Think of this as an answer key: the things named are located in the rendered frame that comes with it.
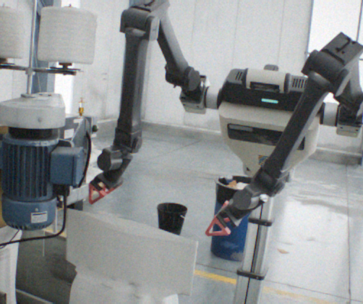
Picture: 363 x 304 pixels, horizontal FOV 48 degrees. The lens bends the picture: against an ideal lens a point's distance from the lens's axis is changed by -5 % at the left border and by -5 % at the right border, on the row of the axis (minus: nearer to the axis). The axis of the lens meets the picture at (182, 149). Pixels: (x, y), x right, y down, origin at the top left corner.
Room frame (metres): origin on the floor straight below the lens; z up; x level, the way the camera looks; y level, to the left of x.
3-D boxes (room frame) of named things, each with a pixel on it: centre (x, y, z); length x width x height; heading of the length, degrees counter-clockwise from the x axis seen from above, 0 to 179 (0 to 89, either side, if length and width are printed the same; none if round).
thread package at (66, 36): (1.22, 0.37, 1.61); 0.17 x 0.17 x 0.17
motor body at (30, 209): (1.08, 0.41, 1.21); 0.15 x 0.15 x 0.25
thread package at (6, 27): (1.31, 0.61, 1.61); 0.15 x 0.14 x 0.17; 70
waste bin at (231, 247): (3.52, -0.54, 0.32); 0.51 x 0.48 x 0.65; 160
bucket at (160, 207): (3.84, 0.04, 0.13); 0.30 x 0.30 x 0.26
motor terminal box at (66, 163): (1.09, 0.30, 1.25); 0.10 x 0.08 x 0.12; 5
